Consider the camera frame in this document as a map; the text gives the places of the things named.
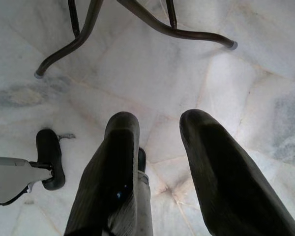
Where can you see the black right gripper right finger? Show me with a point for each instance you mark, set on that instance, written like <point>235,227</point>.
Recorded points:
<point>223,177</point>

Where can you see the black robot right foot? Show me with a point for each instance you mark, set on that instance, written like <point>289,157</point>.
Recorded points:
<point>142,159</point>

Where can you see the curved dark brown table leg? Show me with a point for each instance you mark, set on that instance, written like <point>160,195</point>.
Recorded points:
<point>186,33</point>
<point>71,45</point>

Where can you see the thin dark metal rod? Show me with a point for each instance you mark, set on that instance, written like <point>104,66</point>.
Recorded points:
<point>171,13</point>
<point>73,17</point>

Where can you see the black robot foot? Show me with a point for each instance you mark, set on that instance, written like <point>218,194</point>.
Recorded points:
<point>142,159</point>
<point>50,157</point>

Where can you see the grey robot left leg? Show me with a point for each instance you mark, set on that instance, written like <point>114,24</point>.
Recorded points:
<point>12,177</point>

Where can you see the black robot left foot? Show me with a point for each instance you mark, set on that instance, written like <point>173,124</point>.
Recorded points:
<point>50,157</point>

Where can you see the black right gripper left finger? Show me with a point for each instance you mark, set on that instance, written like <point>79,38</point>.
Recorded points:
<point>108,172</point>

